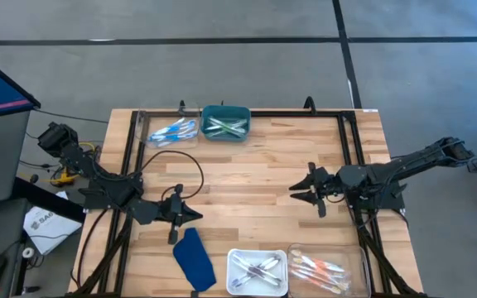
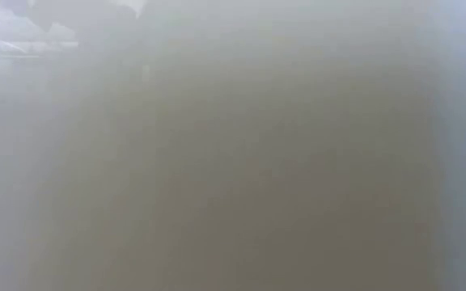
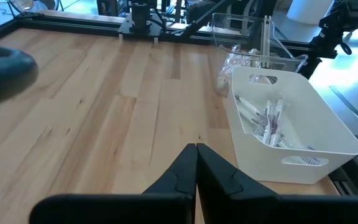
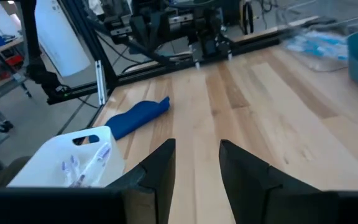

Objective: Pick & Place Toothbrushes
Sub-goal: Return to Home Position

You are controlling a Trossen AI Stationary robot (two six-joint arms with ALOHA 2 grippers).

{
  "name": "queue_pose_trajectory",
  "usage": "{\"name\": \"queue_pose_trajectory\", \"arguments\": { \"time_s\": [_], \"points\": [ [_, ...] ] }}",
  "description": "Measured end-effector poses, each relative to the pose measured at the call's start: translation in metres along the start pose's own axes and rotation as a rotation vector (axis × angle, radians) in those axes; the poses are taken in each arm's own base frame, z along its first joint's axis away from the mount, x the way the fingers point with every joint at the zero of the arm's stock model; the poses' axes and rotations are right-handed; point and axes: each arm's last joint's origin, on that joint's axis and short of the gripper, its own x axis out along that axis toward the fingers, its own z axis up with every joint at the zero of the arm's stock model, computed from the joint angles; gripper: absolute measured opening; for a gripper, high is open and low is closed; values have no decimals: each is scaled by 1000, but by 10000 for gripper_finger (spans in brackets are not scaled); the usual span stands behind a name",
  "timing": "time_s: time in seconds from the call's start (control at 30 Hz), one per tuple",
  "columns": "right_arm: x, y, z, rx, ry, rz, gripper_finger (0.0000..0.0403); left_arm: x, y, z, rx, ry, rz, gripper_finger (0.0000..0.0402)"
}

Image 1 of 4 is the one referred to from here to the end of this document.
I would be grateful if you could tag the white tape roll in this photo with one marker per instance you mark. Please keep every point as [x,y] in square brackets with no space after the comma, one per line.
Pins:
[28,252]

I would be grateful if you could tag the dark blue cloth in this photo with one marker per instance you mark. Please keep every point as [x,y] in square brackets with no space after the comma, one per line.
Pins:
[193,265]

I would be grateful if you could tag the black aluminium table frame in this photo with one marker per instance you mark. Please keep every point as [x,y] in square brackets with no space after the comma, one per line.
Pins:
[288,113]

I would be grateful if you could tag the clear plastic bin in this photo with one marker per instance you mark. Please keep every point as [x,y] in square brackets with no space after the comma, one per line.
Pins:
[141,124]
[358,256]

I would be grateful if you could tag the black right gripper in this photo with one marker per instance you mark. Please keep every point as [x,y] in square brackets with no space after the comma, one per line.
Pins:
[323,186]

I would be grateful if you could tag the teal plastic bin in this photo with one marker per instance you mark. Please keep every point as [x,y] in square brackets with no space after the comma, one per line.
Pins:
[207,111]

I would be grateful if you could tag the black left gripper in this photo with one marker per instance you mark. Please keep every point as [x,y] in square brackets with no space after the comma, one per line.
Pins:
[176,211]

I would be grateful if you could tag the white printed paper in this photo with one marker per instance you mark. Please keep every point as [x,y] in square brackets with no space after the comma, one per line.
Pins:
[48,229]

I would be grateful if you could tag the white plastic bin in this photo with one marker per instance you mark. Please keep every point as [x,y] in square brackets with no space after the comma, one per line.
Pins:
[232,253]

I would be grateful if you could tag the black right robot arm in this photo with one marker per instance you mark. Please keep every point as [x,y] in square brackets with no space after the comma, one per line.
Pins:
[404,169]

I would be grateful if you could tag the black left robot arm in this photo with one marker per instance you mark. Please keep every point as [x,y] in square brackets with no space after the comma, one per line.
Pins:
[97,178]

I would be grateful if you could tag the green toothbrush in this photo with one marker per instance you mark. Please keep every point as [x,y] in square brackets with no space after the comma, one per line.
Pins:
[226,124]
[232,123]
[222,131]

